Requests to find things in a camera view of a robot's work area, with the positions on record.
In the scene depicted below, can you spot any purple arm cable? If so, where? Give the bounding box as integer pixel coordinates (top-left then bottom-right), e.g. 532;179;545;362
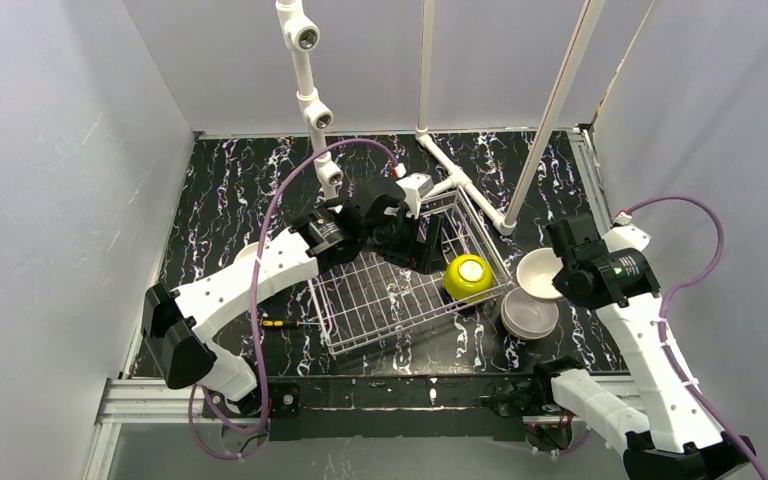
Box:
622;194;768;480
187;137;404;462

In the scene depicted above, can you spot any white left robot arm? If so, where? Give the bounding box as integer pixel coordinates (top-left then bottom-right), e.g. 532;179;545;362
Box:
141;174;446;401

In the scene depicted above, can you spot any beige bowl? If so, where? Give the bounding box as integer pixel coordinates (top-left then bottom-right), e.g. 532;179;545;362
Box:
515;248;563;301

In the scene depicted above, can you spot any pale grey bowl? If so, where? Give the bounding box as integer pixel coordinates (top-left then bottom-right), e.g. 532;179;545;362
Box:
501;288;559;341

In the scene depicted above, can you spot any yellow handled screwdriver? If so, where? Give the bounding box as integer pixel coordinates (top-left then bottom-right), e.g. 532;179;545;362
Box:
260;319;319;329

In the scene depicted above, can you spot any white wire dish rack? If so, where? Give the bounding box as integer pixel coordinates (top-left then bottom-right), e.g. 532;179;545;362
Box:
307;188;510;356

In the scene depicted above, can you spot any white PVC pipe frame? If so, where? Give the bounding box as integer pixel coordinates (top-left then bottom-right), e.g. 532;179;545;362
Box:
270;1;608;236

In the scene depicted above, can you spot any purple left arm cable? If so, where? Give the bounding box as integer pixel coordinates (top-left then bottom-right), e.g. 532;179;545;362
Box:
187;137;404;462

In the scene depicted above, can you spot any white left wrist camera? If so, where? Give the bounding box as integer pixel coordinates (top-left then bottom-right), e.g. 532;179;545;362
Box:
396;173;434;218

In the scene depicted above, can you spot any white bowl with brown outside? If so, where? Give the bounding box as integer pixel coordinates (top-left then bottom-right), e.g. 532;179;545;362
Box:
233;242;260;264

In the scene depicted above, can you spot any yellow-green bowl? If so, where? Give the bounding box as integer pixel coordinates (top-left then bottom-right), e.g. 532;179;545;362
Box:
443;254;495;302

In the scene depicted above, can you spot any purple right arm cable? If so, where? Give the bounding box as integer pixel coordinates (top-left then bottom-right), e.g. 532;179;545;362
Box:
622;194;768;480

